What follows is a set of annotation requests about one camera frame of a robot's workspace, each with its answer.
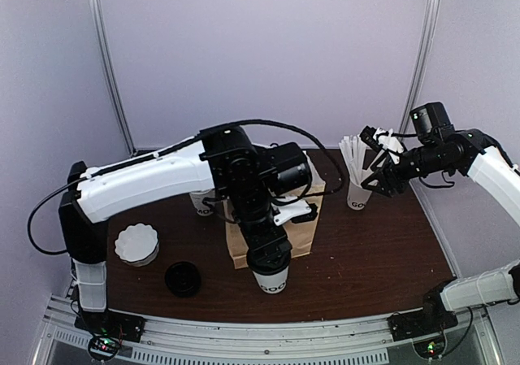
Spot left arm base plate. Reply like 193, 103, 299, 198
74, 310, 145, 343

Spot black plastic cup lid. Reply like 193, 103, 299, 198
246, 254, 291, 276

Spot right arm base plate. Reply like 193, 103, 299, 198
387, 303, 458, 341

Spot stack of white paper cups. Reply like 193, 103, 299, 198
189, 189, 215, 216

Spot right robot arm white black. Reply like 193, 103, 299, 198
361, 102, 519, 334

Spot white cup holding straws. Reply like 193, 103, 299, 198
347, 181, 372, 211

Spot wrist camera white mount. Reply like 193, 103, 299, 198
273, 201, 318, 226
360, 126, 405, 164

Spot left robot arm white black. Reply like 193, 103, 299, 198
58, 124, 312, 336

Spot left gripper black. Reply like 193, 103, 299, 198
227, 183, 293, 271

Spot stack of black lids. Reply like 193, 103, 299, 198
164, 261, 202, 298

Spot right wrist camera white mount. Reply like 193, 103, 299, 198
360, 126, 405, 164

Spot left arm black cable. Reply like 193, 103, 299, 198
27, 117, 349, 256

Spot aluminium corner post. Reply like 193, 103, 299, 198
89, 0, 137, 156
399, 0, 441, 133

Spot aluminium front rail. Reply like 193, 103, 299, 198
40, 299, 492, 365

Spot left aluminium corner post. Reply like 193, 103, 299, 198
89, 0, 137, 156

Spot brown paper bag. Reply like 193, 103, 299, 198
225, 151, 326, 269

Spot right aluminium corner post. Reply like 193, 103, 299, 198
399, 0, 441, 133

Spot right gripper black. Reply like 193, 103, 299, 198
362, 141, 453, 198

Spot white paper coffee cup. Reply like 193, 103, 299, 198
251, 266, 289, 294

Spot white scalloped ceramic dish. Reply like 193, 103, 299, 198
115, 223, 159, 267

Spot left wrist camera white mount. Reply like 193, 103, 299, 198
273, 201, 318, 226

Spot bundle of white wrapped straws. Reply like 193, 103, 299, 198
338, 135, 377, 186

